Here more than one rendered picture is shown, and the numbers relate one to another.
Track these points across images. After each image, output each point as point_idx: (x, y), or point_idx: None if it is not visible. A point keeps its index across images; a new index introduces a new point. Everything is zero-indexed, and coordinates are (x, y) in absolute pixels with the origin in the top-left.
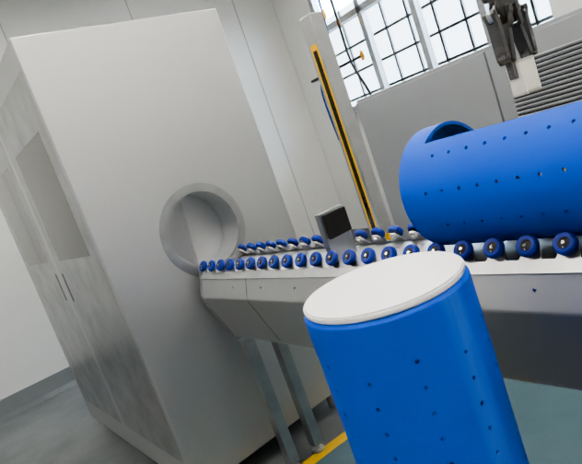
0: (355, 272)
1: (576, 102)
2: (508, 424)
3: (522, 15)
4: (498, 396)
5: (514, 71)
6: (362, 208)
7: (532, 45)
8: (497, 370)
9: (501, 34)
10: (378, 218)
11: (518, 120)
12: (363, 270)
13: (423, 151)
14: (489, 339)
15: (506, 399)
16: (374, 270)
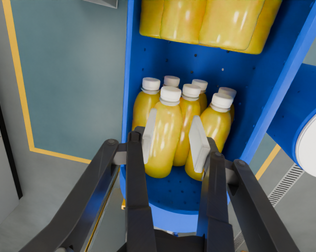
0: (315, 169)
1: None
2: (303, 65)
3: (72, 240)
4: None
5: (214, 145)
6: (90, 244)
7: (116, 151)
8: (312, 70)
9: (277, 215)
10: (92, 227)
11: (277, 98)
12: (315, 165)
13: (227, 201)
14: None
15: (300, 68)
16: None
